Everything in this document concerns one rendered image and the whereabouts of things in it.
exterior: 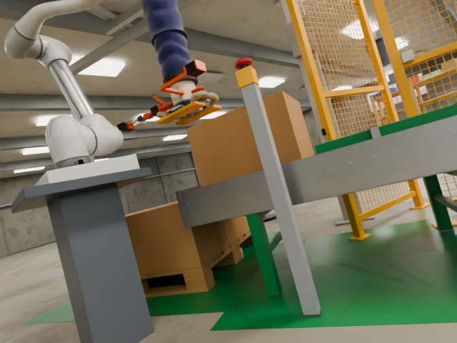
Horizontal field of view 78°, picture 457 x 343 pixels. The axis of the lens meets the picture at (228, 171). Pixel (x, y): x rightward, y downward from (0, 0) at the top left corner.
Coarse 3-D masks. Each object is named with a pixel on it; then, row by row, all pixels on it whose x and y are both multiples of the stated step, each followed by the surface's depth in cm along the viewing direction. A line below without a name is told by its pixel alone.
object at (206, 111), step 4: (204, 108) 185; (208, 108) 181; (212, 108) 181; (216, 108) 184; (220, 108) 186; (196, 112) 187; (200, 112) 185; (204, 112) 185; (208, 112) 188; (212, 112) 191; (192, 116) 189; (196, 116) 190; (200, 116) 193; (180, 120) 194; (184, 120) 193; (188, 120) 195; (192, 120) 198; (176, 124) 197; (180, 124) 198; (184, 124) 201
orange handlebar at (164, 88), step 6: (174, 78) 153; (180, 78) 151; (168, 84) 156; (162, 90) 160; (168, 90) 164; (174, 90) 168; (192, 90) 177; (198, 90) 176; (162, 108) 192; (168, 108) 195; (144, 114) 201; (150, 114) 199; (144, 120) 208
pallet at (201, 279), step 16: (240, 240) 219; (224, 256) 191; (240, 256) 212; (176, 272) 171; (192, 272) 167; (208, 272) 168; (144, 288) 190; (160, 288) 187; (176, 288) 178; (192, 288) 167; (208, 288) 164
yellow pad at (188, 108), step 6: (192, 102) 164; (198, 102) 165; (180, 108) 169; (186, 108) 167; (192, 108) 170; (198, 108) 173; (168, 114) 175; (174, 114) 172; (180, 114) 175; (186, 114) 179; (156, 120) 180; (162, 120) 178; (168, 120) 182
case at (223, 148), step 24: (288, 96) 148; (216, 120) 155; (240, 120) 149; (288, 120) 138; (192, 144) 163; (216, 144) 156; (240, 144) 150; (288, 144) 138; (216, 168) 157; (240, 168) 151
